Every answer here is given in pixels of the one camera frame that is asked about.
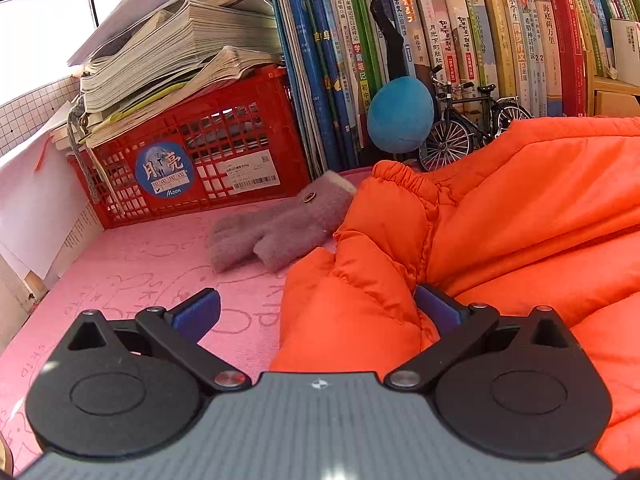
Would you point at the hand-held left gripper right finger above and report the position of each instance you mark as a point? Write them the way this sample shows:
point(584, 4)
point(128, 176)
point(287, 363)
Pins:
point(440, 309)

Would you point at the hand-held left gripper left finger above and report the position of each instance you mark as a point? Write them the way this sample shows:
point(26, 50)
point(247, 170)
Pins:
point(197, 310)

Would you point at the orange down jacket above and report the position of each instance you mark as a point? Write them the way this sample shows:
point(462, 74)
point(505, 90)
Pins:
point(500, 220)

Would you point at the grey knitted glove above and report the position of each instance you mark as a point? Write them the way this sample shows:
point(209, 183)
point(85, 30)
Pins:
point(280, 230)

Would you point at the red plastic crate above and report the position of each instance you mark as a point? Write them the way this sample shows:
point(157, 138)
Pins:
point(200, 160)

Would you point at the miniature bicycle model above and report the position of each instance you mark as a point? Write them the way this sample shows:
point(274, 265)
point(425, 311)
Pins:
point(450, 140)

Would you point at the white paper sheets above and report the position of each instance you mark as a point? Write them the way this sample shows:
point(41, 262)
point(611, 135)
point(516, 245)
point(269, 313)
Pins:
point(40, 200)

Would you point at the blue plush ball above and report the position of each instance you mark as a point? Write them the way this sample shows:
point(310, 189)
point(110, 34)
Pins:
point(400, 115)

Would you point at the grid-lined board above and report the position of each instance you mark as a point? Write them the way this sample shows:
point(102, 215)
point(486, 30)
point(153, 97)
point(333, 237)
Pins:
point(25, 115)

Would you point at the stack of paper booklets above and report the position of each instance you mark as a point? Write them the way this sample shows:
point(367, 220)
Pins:
point(165, 45)

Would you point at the wooden desk shelf with drawers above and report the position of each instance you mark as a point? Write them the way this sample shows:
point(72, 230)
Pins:
point(615, 102)

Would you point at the row of books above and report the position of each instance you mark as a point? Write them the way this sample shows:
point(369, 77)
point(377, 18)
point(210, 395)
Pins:
point(500, 35)

